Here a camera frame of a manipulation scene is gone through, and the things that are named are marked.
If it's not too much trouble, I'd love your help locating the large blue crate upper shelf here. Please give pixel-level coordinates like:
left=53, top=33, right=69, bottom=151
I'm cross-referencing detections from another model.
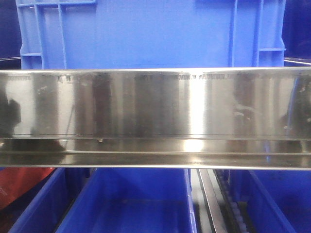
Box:
left=16, top=0, right=285, bottom=69

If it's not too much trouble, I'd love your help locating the blue bin lower centre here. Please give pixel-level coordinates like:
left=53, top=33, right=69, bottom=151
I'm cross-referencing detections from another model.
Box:
left=57, top=168, right=197, bottom=233

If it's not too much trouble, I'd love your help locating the blue bin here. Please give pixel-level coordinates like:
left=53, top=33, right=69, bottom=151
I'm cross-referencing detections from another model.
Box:
left=8, top=168, right=90, bottom=233
left=228, top=170, right=311, bottom=233
left=57, top=168, right=197, bottom=233

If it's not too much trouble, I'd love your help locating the metal roller track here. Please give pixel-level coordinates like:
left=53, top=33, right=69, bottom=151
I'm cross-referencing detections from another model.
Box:
left=191, top=169, right=256, bottom=233

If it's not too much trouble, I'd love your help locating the blue bin lower left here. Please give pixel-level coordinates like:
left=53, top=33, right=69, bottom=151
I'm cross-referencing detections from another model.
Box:
left=8, top=168, right=90, bottom=233

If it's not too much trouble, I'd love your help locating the blue bin lower right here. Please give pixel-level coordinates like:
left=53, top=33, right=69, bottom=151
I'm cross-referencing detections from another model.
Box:
left=228, top=170, right=311, bottom=233

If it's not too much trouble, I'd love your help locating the red bag lower left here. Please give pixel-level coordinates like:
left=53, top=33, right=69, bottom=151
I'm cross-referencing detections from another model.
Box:
left=0, top=167, right=54, bottom=210

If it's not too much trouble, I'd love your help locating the stainless steel shelf rail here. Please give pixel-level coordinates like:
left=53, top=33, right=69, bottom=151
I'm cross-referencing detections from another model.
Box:
left=0, top=67, right=311, bottom=170

